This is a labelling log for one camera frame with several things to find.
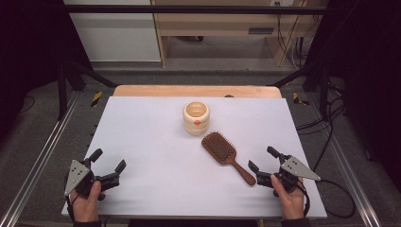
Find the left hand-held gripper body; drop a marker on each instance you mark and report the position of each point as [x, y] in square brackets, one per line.
[82, 183]

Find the yellow black tape strip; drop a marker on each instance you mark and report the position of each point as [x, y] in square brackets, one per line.
[96, 99]
[297, 99]

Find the brown wooden paddle hairbrush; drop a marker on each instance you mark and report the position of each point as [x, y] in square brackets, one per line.
[220, 149]

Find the person's right hand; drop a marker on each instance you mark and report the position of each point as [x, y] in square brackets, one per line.
[291, 201]

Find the person's left hand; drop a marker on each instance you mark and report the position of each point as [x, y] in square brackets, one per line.
[86, 205]

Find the aluminium floor rail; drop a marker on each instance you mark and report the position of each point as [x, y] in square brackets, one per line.
[350, 179]
[38, 164]

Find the black horizontal frame bar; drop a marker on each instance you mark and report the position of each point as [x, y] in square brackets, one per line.
[189, 9]

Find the white table board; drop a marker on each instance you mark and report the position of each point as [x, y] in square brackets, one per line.
[164, 176]

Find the light wooden table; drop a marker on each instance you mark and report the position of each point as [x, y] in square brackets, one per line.
[176, 90]

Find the black metal stand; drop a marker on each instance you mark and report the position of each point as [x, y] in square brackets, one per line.
[62, 94]
[323, 91]

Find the cream ribbed ceramic cup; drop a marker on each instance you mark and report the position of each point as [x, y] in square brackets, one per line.
[196, 121]

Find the white cabinet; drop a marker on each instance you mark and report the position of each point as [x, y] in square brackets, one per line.
[116, 38]

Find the black curtain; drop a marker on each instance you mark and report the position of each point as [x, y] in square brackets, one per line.
[28, 47]
[372, 78]

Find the light wooden desk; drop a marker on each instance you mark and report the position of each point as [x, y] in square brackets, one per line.
[220, 23]

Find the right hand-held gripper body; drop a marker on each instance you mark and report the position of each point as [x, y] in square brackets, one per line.
[288, 173]

